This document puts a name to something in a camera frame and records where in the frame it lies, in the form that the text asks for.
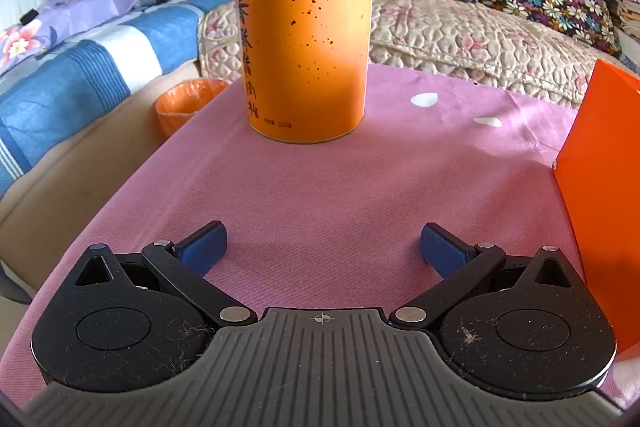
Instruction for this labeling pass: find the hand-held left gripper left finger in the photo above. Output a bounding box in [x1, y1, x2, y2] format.
[74, 221, 258, 328]

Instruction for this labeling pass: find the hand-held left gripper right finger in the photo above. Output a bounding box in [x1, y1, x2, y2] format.
[389, 222, 586, 328]

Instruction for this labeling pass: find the orange storage box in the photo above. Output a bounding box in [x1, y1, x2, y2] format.
[552, 59, 640, 363]

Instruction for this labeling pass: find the pink tablecloth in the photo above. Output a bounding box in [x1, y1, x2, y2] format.
[0, 62, 640, 410]

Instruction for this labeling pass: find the beige sofa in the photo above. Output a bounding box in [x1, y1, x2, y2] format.
[0, 59, 203, 295]

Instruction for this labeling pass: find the blue striped blanket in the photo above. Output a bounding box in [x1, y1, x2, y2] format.
[0, 0, 236, 198]

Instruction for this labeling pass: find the beige quilted sofa cover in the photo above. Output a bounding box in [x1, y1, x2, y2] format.
[197, 0, 626, 108]

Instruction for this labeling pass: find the orange canister with white lid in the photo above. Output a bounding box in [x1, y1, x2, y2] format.
[231, 0, 377, 145]

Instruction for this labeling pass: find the stack of books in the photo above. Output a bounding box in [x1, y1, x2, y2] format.
[606, 0, 640, 58]

